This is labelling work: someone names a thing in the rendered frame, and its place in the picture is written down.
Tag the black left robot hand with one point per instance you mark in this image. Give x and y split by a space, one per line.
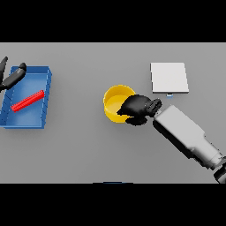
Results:
12 78

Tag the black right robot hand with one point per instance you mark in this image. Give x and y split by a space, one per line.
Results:
139 106

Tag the yellow bowl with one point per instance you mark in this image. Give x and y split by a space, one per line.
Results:
116 103

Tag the pale square measuring scale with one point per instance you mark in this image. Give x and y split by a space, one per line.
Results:
169 77

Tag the blue tray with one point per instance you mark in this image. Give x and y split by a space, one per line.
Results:
27 98

